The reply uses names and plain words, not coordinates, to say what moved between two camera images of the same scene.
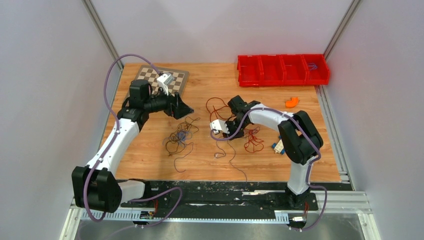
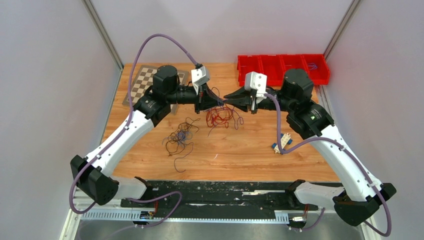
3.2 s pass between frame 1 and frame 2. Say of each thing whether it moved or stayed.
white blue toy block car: stayed
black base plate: stayed
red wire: moved
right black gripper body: moved
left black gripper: moved
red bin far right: stayed
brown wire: stayed
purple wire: moved
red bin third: stayed
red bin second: stayed
